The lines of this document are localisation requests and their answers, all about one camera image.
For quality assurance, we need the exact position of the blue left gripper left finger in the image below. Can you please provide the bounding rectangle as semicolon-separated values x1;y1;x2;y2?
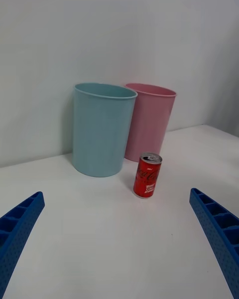
0;191;45;299

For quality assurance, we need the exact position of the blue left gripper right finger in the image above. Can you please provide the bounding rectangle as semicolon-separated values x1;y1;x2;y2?
189;187;239;299

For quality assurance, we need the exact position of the red drink can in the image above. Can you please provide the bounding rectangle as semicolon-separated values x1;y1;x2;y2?
132;151;163;199

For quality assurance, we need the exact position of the pale blue plastic bin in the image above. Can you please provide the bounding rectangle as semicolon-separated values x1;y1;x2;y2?
72;82;138;178

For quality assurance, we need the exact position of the pink plastic bin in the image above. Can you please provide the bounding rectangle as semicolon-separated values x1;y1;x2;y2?
123;82;177;162

